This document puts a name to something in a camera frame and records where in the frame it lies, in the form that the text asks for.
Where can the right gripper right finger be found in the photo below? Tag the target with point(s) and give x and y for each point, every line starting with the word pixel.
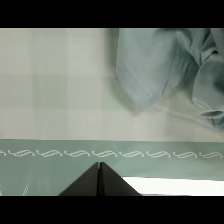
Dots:
pixel 113 184

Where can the pale grey-blue shirt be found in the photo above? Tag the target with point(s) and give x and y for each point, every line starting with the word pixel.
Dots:
pixel 160 66

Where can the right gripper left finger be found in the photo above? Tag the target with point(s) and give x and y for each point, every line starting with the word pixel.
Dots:
pixel 87 184

